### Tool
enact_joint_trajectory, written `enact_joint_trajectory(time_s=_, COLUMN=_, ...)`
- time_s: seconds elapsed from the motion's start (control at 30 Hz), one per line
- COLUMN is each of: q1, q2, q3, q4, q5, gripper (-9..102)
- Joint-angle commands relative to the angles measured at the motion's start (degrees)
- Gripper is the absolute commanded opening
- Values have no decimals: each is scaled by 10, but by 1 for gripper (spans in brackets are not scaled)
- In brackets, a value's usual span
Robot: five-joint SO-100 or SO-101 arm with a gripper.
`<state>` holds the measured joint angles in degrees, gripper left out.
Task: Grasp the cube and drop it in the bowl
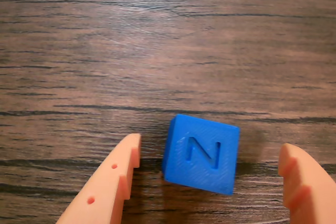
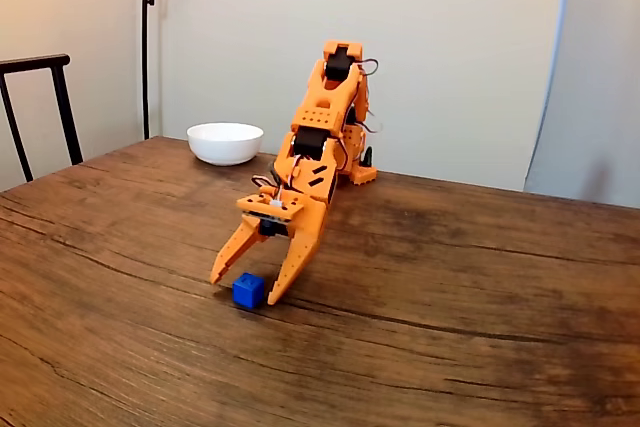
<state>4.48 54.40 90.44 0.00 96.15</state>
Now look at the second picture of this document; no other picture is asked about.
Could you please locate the blue cube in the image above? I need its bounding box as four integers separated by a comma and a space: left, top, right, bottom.
232, 272, 265, 310

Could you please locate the black camera cable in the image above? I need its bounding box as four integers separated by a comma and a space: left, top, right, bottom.
251, 161, 282, 194

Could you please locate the small camera module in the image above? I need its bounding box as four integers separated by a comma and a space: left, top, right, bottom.
258, 216, 292, 243

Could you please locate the white backdrop panel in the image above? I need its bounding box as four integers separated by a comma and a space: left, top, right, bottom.
158, 0, 574, 193

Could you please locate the black chair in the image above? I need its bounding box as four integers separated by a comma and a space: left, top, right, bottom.
0, 53, 85, 183

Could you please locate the white bowl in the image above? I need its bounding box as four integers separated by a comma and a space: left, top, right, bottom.
186, 121, 265, 167

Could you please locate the black floor lamp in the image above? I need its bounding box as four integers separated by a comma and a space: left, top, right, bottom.
141, 0, 224, 141

